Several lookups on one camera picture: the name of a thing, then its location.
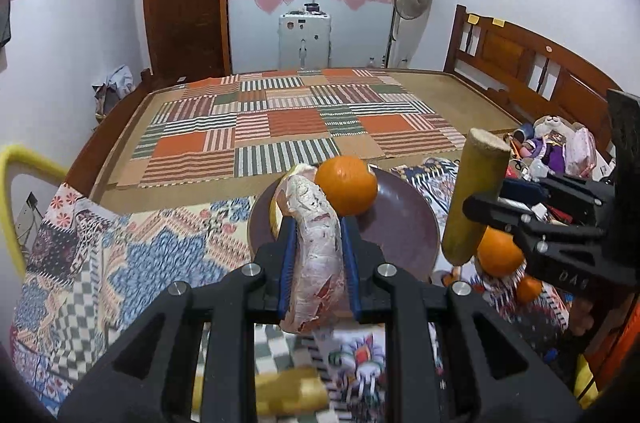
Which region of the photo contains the large orange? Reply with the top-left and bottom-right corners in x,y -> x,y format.
314,155 -> 379,218

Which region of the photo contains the striped patchwork mat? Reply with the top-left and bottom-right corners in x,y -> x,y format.
117,68 -> 468,190

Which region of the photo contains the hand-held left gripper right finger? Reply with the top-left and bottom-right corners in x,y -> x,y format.
340,215 -> 584,423

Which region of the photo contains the pile of clothes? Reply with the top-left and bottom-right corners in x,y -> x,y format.
91,64 -> 136,118

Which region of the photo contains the dark brown round plate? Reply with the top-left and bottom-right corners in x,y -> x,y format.
247,167 -> 442,284

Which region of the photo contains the sugarcane stalk piece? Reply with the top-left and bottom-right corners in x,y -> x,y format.
441,128 -> 512,266

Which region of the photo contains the small orange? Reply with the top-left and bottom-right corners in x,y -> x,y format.
516,275 -> 544,304

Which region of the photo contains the wooden bed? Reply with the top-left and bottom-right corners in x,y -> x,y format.
65,4 -> 640,374

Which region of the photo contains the white small cabinet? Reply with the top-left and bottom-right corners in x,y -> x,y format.
277,12 -> 332,71

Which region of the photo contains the white plush rabbit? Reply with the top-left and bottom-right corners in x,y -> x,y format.
532,114 -> 576,138

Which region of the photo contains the peeled pink pomelo segment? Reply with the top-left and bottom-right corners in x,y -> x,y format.
269,162 -> 352,337

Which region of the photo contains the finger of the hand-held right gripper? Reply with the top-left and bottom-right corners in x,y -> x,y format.
462,194 -> 608,275
499,175 -> 618,216

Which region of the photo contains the tan woven bed mat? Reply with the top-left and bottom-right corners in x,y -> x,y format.
90,68 -> 522,204

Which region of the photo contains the pink patterned pouch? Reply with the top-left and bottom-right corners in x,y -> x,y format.
564,128 -> 599,178

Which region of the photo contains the colourful patchwork printed blanket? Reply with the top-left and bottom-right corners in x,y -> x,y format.
10,155 -> 572,423

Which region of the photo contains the yellow blurred chunk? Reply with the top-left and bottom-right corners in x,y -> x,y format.
254,365 -> 331,417

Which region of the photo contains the medium orange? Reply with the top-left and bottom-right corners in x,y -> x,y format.
476,227 -> 526,278

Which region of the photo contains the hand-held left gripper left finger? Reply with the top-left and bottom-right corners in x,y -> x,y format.
57,215 -> 301,423

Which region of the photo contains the yellow tube frame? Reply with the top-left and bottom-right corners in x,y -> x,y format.
0,144 -> 68,280

